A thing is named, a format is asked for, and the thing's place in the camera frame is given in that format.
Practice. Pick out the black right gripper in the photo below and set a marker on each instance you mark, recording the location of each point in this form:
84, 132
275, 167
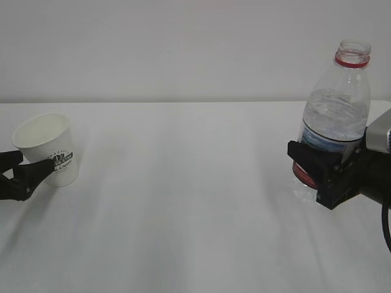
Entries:
365, 172

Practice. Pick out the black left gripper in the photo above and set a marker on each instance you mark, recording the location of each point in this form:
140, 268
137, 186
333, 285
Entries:
25, 178

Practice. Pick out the white paper coffee cup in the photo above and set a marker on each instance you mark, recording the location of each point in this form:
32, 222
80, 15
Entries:
48, 136

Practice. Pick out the clear plastic water bottle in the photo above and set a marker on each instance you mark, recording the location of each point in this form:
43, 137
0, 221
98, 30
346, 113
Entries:
335, 116

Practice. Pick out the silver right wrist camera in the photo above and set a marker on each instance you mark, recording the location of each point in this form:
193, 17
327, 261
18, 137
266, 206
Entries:
378, 134

